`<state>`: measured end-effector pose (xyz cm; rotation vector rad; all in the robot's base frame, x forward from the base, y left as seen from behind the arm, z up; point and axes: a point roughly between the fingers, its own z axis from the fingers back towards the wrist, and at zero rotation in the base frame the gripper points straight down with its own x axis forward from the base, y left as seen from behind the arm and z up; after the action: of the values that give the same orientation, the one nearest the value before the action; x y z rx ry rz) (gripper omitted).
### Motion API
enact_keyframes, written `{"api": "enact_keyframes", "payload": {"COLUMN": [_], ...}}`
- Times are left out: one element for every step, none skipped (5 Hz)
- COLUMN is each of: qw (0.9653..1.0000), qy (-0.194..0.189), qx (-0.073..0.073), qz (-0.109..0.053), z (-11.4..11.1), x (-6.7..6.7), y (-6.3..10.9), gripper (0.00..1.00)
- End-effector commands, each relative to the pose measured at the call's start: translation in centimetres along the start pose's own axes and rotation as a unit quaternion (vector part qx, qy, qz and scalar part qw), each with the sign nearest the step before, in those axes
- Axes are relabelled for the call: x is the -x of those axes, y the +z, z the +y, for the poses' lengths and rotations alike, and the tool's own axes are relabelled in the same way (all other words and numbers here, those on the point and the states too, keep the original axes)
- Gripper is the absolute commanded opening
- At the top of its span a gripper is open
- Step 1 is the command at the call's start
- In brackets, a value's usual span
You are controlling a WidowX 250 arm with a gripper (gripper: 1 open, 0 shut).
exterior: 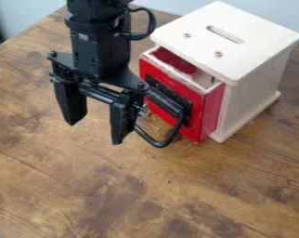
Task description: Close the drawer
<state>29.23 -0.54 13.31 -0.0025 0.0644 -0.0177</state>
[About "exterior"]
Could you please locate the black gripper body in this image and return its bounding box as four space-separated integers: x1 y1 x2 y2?
47 12 149 98

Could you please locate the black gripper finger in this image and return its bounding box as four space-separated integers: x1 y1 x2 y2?
110 92 143 145
54 83 87 126

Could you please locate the black metal drawer handle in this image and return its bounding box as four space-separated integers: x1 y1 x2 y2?
131 73 194 149

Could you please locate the red drawer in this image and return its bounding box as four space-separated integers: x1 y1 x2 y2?
138 46 225 142

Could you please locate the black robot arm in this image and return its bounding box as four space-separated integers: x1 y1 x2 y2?
47 0 155 145

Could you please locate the white wooden drawer cabinet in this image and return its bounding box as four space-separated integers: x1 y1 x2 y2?
150 1 299 143

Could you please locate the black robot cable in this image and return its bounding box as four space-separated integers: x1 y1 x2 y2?
117 7 157 41

